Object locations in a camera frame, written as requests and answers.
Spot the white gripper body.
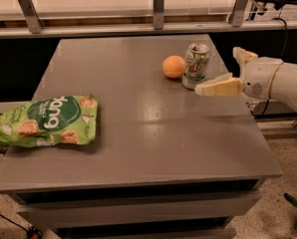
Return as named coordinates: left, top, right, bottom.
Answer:
left=240, top=57, right=284, bottom=101

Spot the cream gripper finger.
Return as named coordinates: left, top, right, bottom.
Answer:
left=194, top=73, right=243, bottom=97
left=232, top=47, right=258, bottom=66

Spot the white green 7up can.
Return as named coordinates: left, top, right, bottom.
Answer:
left=181, top=43, right=210, bottom=90

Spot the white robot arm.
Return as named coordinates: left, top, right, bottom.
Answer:
left=194, top=47, right=297, bottom=113

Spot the orange fruit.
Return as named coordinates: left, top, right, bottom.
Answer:
left=162, top=56, right=185, bottom=79

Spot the grey drawer cabinet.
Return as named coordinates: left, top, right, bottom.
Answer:
left=0, top=35, right=281, bottom=239

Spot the green snack bag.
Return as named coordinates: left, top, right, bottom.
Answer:
left=0, top=95, right=98, bottom=148

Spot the black hanging cable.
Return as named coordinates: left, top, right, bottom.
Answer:
left=259, top=16, right=289, bottom=118

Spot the right metal bracket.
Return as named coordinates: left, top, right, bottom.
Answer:
left=228, top=0, right=248, bottom=27

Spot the metal bracket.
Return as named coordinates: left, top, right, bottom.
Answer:
left=152, top=0, right=164, bottom=30
left=17, top=0, right=42, bottom=34
left=228, top=0, right=248, bottom=27

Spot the middle metal bracket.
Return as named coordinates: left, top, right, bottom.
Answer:
left=152, top=0, right=164, bottom=30

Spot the left metal bracket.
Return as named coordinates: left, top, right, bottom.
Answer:
left=17, top=0, right=42, bottom=34

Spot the black cable on floor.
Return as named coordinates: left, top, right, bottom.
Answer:
left=0, top=208, right=43, bottom=239

